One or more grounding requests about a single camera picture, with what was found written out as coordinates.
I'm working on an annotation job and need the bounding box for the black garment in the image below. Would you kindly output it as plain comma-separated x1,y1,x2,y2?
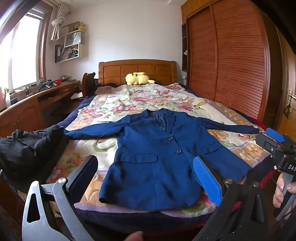
0,125,70,193

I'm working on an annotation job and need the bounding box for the yellow plush toy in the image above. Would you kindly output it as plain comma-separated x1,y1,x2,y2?
125,72,156,86

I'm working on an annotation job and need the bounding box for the white paper shopping bag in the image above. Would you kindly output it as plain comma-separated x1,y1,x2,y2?
64,31,82,47

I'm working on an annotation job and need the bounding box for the tied white curtain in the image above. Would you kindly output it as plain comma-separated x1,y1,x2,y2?
50,3,70,41

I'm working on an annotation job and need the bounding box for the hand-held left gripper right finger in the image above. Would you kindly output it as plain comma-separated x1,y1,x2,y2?
193,155,270,241

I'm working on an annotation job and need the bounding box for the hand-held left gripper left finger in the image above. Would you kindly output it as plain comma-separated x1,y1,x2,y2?
22,155,99,241

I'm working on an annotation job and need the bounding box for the person's right hand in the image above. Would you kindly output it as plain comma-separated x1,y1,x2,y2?
273,173,296,208

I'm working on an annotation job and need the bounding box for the window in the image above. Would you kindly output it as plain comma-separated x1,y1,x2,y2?
0,6,48,91

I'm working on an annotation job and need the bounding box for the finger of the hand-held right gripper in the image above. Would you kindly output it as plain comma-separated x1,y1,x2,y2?
255,134,284,158
266,127,286,143

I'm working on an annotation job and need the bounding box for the wooden door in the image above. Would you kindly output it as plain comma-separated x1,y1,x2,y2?
276,30,296,142

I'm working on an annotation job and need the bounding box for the wooden bed headboard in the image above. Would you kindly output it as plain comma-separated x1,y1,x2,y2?
98,59,177,85

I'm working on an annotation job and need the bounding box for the wooden desk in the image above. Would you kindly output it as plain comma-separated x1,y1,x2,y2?
0,80,82,138

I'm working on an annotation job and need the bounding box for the navy blue blazer jacket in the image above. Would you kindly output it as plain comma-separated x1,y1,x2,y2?
63,108,264,211

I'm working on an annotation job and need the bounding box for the person's left hand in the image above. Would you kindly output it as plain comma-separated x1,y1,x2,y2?
124,230,144,241

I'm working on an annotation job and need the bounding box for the white wall shelf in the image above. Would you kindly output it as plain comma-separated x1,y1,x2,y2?
55,29,90,64

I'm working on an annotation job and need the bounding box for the wooden louvered wardrobe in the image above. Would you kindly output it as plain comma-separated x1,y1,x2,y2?
181,0,279,127

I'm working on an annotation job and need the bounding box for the wooden chair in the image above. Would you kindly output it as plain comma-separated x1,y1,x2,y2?
82,72,97,98

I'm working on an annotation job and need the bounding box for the floral blanket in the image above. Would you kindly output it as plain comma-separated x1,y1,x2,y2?
46,82,271,220

